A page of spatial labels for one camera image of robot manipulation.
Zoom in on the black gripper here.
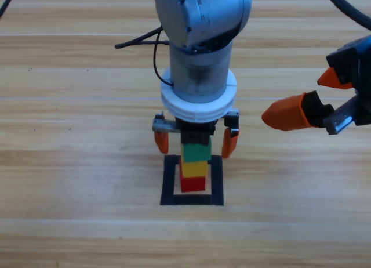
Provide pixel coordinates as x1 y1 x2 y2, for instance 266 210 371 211
261 35 371 136
152 108 241 160

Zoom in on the green cube block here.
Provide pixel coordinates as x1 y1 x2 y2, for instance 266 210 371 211
183 142 212 164

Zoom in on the yellow cube block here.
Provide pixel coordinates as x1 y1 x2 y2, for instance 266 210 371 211
179 160 209 179

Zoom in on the red cube block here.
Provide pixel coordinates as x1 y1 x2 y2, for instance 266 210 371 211
179 160 206 193

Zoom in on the black tape rectangle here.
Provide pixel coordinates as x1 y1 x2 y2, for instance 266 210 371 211
159 154 224 207

